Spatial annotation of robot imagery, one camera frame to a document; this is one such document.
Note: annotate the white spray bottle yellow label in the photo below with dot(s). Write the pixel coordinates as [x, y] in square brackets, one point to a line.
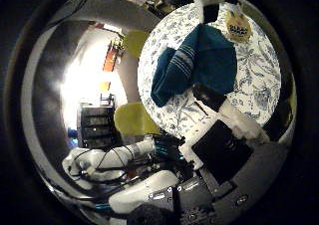
[238, 27]

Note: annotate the teal striped cloth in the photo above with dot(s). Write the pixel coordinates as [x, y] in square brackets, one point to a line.
[206, 62]

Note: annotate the yellow-green chair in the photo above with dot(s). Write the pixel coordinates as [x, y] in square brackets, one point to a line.
[134, 42]
[133, 118]

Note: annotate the black shelf unit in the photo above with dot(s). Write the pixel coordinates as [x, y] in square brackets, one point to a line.
[96, 125]

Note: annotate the orange metal rack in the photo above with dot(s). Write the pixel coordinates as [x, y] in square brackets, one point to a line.
[111, 57]

